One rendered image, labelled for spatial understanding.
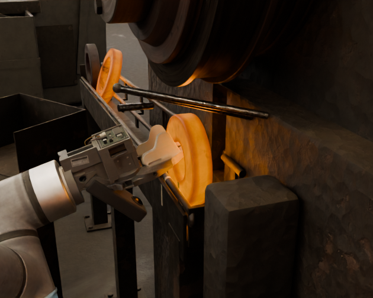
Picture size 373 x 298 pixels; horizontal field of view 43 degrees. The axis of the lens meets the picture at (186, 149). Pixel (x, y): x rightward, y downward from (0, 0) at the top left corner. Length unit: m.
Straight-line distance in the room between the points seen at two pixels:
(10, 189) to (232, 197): 0.35
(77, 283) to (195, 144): 1.12
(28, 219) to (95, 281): 1.03
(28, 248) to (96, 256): 1.17
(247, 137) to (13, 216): 0.36
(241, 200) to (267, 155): 0.12
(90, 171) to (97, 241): 1.23
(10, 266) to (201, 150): 0.32
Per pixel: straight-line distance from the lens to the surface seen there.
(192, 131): 0.74
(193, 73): 0.61
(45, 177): 0.74
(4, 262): 0.62
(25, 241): 0.73
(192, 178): 0.73
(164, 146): 0.76
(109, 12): 0.66
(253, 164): 0.70
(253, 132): 0.68
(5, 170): 1.18
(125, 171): 0.75
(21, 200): 0.74
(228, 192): 0.57
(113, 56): 1.58
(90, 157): 0.74
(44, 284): 0.71
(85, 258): 1.88
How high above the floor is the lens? 1.06
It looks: 22 degrees down
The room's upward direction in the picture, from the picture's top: straight up
